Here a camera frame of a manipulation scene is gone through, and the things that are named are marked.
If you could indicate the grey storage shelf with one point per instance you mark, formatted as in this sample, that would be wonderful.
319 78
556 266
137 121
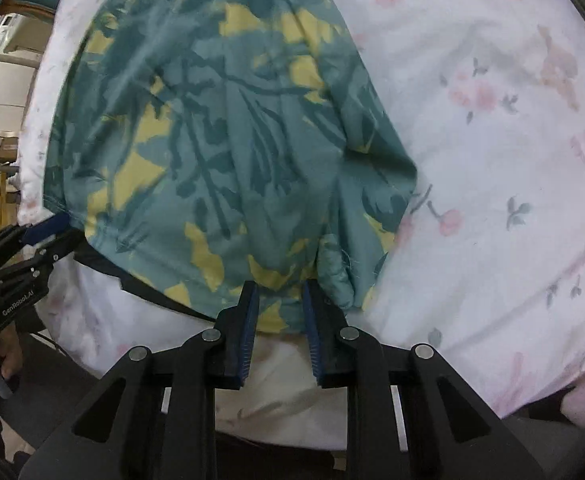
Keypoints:
7 60

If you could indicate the person's left hand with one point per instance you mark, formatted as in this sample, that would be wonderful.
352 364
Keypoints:
10 355

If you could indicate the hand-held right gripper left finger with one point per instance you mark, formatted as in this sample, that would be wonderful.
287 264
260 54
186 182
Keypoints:
249 332

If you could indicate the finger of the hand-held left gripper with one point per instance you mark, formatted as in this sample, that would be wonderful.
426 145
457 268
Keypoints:
60 250
47 227

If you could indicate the teal yellow leaf-print pants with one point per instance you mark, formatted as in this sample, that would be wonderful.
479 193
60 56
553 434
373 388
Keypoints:
232 135

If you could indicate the white floral bedsheet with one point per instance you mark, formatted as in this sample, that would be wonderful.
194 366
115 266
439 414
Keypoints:
497 185

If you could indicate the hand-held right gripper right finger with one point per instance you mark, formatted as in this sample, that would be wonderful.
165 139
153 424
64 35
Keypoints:
314 332

